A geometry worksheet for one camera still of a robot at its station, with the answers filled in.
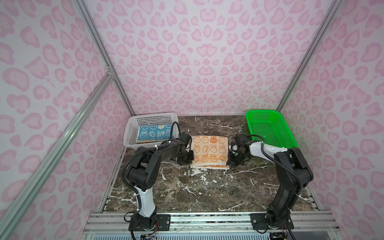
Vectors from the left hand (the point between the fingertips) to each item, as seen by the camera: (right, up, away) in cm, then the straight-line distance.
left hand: (193, 159), depth 94 cm
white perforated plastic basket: (-43, +19, +10) cm, 48 cm away
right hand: (+21, -1, -2) cm, 21 cm away
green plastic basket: (+58, +21, +17) cm, 64 cm away
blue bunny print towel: (-26, +17, +13) cm, 33 cm away
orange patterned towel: (+11, +4, +4) cm, 12 cm away
